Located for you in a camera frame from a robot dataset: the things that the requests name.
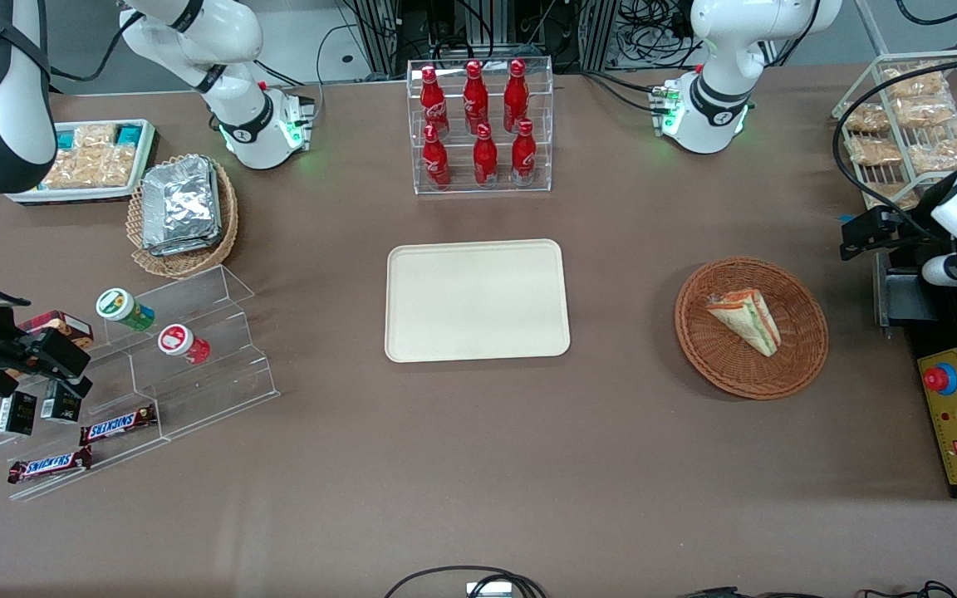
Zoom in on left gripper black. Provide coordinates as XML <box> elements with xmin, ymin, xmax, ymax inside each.
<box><xmin>840</xmin><ymin>208</ymin><xmax>950</xmax><ymax>261</ymax></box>

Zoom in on wrapped triangle sandwich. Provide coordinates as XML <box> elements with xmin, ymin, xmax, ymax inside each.
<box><xmin>704</xmin><ymin>287</ymin><xmax>783</xmax><ymax>359</ymax></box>

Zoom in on brown round wicker basket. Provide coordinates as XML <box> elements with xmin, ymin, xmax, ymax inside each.
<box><xmin>675</xmin><ymin>257</ymin><xmax>831</xmax><ymax>402</ymax></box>

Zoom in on white rectangular snack tray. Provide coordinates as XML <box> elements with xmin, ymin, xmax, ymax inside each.
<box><xmin>5</xmin><ymin>118</ymin><xmax>160</xmax><ymax>206</ymax></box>

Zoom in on light oval wicker basket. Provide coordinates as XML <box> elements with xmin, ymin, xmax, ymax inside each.
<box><xmin>126</xmin><ymin>153</ymin><xmax>241</xmax><ymax>280</ymax></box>

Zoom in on beige plastic tray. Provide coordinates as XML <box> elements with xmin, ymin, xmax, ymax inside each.
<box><xmin>385</xmin><ymin>238</ymin><xmax>572</xmax><ymax>365</ymax></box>

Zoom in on small black box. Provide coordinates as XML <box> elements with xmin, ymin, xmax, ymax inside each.
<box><xmin>39</xmin><ymin>382</ymin><xmax>83</xmax><ymax>425</ymax></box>
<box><xmin>0</xmin><ymin>391</ymin><xmax>38</xmax><ymax>437</ymax></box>

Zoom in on clear bag of snacks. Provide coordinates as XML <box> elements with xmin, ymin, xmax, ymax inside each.
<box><xmin>905</xmin><ymin>125</ymin><xmax>957</xmax><ymax>174</ymax></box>
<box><xmin>843</xmin><ymin>103</ymin><xmax>892</xmax><ymax>135</ymax></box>
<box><xmin>884</xmin><ymin>70</ymin><xmax>946</xmax><ymax>100</ymax></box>
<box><xmin>864</xmin><ymin>182</ymin><xmax>920</xmax><ymax>211</ymax></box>
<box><xmin>893</xmin><ymin>97</ymin><xmax>957</xmax><ymax>128</ymax></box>
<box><xmin>847</xmin><ymin>136</ymin><xmax>904</xmax><ymax>168</ymax></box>

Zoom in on red brown carton box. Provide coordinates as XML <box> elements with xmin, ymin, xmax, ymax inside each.
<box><xmin>17</xmin><ymin>309</ymin><xmax>96</xmax><ymax>350</ymax></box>

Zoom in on grey metal box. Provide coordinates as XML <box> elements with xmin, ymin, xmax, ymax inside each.
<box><xmin>874</xmin><ymin>249</ymin><xmax>957</xmax><ymax>330</ymax></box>

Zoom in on Snickers chocolate bar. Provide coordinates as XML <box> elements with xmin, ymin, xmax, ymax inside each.
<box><xmin>7</xmin><ymin>446</ymin><xmax>94</xmax><ymax>485</ymax></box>
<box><xmin>79</xmin><ymin>404</ymin><xmax>159</xmax><ymax>447</ymax></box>

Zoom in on green bottle white cap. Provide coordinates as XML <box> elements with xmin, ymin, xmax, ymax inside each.
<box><xmin>96</xmin><ymin>287</ymin><xmax>156</xmax><ymax>332</ymax></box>

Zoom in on red bottle white cap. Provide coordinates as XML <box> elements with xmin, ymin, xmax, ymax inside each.
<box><xmin>156</xmin><ymin>323</ymin><xmax>212</xmax><ymax>365</ymax></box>

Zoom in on red emergency stop button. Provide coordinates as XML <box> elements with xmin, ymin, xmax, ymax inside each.
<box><xmin>922</xmin><ymin>362</ymin><xmax>957</xmax><ymax>396</ymax></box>

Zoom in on clear acrylic stepped shelf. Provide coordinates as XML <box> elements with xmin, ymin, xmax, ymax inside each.
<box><xmin>0</xmin><ymin>263</ymin><xmax>281</xmax><ymax>504</ymax></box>

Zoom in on silver foil packet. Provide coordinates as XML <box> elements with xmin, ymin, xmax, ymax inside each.
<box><xmin>141</xmin><ymin>155</ymin><xmax>223</xmax><ymax>248</ymax></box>
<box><xmin>146</xmin><ymin>226</ymin><xmax>224</xmax><ymax>258</ymax></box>

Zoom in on clear cracker packet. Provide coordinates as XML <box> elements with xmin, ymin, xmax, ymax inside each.
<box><xmin>41</xmin><ymin>149</ymin><xmax>99</xmax><ymax>191</ymax></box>
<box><xmin>73</xmin><ymin>124</ymin><xmax>119</xmax><ymax>152</ymax></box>
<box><xmin>93</xmin><ymin>145</ymin><xmax>140</xmax><ymax>189</ymax></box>

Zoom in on black yellow control box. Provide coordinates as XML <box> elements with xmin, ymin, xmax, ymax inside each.
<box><xmin>901</xmin><ymin>286</ymin><xmax>957</xmax><ymax>502</ymax></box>

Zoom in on red cola bottle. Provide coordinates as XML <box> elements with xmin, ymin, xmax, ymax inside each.
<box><xmin>420</xmin><ymin>65</ymin><xmax>451</xmax><ymax>139</ymax></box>
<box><xmin>473</xmin><ymin>123</ymin><xmax>500</xmax><ymax>189</ymax></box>
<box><xmin>463</xmin><ymin>59</ymin><xmax>490</xmax><ymax>135</ymax></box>
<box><xmin>511</xmin><ymin>119</ymin><xmax>538</xmax><ymax>186</ymax></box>
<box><xmin>421</xmin><ymin>125</ymin><xmax>453</xmax><ymax>191</ymax></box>
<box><xmin>503</xmin><ymin>58</ymin><xmax>530</xmax><ymax>133</ymax></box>

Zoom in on clear acrylic bottle rack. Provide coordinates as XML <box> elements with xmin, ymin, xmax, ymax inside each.
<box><xmin>407</xmin><ymin>56</ymin><xmax>555</xmax><ymax>197</ymax></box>

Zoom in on brown table mat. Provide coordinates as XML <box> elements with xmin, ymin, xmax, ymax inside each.
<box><xmin>0</xmin><ymin>62</ymin><xmax>957</xmax><ymax>598</ymax></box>

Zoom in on black metal equipment rack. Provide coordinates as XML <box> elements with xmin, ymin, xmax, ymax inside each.
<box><xmin>344</xmin><ymin>0</ymin><xmax>622</xmax><ymax>81</ymax></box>

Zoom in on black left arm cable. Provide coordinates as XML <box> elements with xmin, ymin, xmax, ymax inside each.
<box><xmin>831</xmin><ymin>51</ymin><xmax>957</xmax><ymax>243</ymax></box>

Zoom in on white wire rack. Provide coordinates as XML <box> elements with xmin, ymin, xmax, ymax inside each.
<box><xmin>831</xmin><ymin>49</ymin><xmax>957</xmax><ymax>211</ymax></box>

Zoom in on black base cable bundle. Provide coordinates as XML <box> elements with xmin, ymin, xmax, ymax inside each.
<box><xmin>585</xmin><ymin>69</ymin><xmax>669</xmax><ymax>115</ymax></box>

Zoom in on tangled black cable bundle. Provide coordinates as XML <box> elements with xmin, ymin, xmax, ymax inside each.
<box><xmin>616</xmin><ymin>0</ymin><xmax>697</xmax><ymax>31</ymax></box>

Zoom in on black table edge cables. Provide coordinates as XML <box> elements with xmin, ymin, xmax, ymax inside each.
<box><xmin>676</xmin><ymin>579</ymin><xmax>957</xmax><ymax>598</ymax></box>

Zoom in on black hub output cable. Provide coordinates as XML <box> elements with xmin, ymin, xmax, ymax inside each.
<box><xmin>382</xmin><ymin>565</ymin><xmax>548</xmax><ymax>598</ymax></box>

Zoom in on looped black cable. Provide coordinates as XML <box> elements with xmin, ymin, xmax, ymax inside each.
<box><xmin>469</xmin><ymin>572</ymin><xmax>533</xmax><ymax>598</ymax></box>

